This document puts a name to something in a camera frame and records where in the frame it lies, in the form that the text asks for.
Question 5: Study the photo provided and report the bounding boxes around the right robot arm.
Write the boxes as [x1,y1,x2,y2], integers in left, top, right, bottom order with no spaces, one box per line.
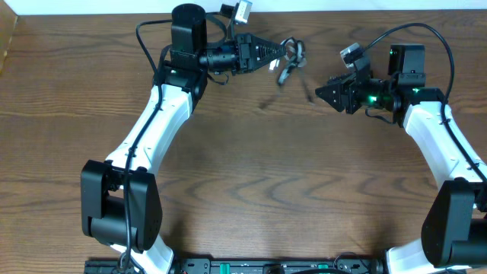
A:
[315,43,486,273]

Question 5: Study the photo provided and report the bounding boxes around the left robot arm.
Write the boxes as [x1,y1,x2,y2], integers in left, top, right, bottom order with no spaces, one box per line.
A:
[81,1,286,273]

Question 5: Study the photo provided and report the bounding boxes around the white cable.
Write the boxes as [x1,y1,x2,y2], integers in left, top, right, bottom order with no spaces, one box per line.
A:
[268,37,307,73]

